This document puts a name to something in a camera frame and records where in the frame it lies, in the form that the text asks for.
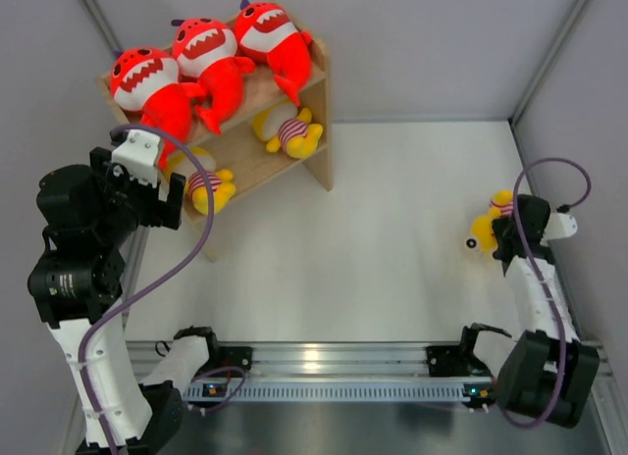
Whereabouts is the yellow striped plush edge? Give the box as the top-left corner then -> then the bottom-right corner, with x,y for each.
464,189 -> 514,255

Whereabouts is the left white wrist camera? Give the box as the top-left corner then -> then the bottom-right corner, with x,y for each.
111,129 -> 163,188

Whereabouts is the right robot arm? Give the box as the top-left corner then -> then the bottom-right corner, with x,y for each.
493,194 -> 600,429

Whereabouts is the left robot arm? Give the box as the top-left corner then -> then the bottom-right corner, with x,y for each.
27,148 -> 222,454

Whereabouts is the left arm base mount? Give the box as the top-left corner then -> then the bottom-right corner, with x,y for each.
195,345 -> 253,378

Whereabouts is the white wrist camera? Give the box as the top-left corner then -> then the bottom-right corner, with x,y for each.
111,129 -> 163,188
544,211 -> 578,241

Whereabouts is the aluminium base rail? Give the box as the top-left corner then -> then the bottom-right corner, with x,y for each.
125,340 -> 613,383

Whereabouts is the grey slotted cable duct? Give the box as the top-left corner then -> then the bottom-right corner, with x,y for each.
183,380 -> 472,403

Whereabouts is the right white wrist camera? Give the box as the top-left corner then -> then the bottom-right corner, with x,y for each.
544,211 -> 578,241

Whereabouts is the red shark plush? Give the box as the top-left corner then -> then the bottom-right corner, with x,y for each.
171,17 -> 255,134
109,46 -> 206,143
233,0 -> 312,106

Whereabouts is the yellow striped plush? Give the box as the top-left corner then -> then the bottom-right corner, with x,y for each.
165,146 -> 236,216
250,100 -> 324,159

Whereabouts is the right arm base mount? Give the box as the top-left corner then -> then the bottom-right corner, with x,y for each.
426,323 -> 512,378

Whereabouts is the wooden two-tier shelf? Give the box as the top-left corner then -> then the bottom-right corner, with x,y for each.
96,13 -> 335,264

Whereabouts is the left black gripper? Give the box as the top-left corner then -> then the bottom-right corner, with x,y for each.
91,147 -> 183,247

